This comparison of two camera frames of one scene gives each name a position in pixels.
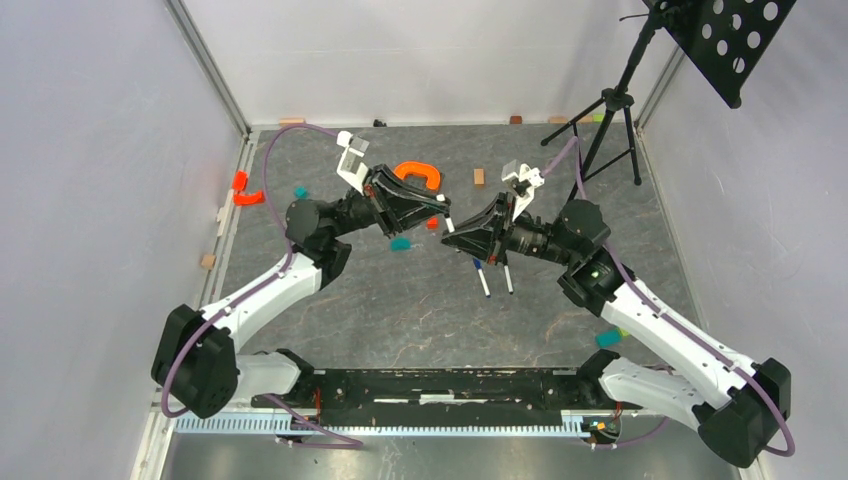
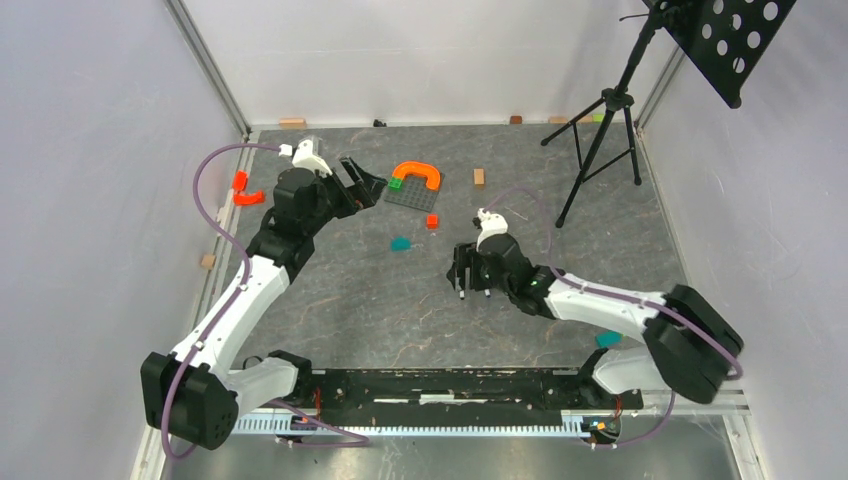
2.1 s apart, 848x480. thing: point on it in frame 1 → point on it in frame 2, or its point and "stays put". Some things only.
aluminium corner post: x=204 y=54 stays put
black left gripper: x=388 y=207 → x=370 y=188
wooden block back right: x=589 y=119 stays put
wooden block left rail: x=208 y=261 stays put
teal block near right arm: x=608 y=338 stays put
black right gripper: x=475 y=234 → x=465 y=256
